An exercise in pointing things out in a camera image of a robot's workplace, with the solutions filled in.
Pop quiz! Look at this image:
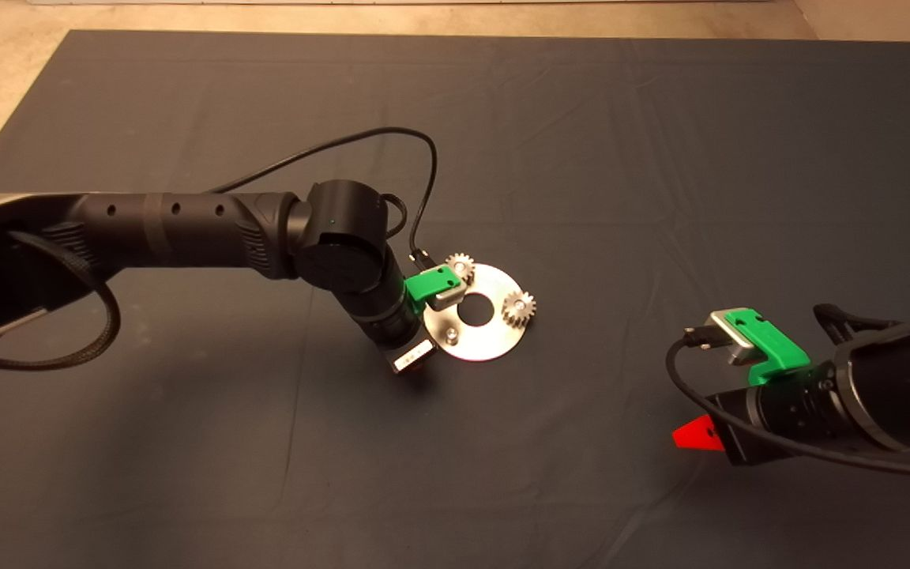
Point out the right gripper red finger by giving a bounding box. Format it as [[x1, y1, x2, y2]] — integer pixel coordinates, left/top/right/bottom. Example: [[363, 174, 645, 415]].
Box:
[[672, 415, 726, 452]]

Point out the round metal carrier plate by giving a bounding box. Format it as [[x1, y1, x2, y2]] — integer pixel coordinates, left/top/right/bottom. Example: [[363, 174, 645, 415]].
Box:
[[423, 263, 530, 364]]

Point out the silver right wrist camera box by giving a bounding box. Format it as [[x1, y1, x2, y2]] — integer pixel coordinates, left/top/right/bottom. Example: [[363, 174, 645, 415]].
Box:
[[706, 310, 756, 366]]

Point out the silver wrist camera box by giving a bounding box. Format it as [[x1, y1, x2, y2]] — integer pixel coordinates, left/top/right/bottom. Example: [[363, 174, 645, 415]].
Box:
[[706, 310, 756, 366], [433, 277, 468, 309]]

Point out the green left camera mount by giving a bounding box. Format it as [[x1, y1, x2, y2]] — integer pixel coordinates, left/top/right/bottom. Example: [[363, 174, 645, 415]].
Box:
[[405, 266, 460, 313]]

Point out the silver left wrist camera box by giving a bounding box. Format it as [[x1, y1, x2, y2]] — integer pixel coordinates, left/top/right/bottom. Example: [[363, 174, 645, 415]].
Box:
[[433, 277, 468, 309]]

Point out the green right camera mount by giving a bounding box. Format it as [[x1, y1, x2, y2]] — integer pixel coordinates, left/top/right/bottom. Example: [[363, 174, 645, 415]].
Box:
[[724, 308, 811, 388]]

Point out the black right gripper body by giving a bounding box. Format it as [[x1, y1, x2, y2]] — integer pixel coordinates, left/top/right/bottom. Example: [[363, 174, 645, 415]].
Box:
[[706, 367, 847, 467]]

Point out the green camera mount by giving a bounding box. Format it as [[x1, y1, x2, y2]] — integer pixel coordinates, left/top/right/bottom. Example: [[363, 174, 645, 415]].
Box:
[[724, 308, 811, 388], [405, 266, 460, 313]]

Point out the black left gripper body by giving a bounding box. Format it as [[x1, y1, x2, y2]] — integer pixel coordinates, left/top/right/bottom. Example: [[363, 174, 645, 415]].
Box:
[[360, 312, 434, 375]]

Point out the dark grey table cloth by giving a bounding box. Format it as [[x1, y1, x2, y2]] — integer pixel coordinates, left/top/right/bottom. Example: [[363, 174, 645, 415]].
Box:
[[0, 30, 910, 569]]

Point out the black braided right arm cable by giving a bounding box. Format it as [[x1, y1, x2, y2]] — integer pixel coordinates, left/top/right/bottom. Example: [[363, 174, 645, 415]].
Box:
[[813, 304, 902, 345]]

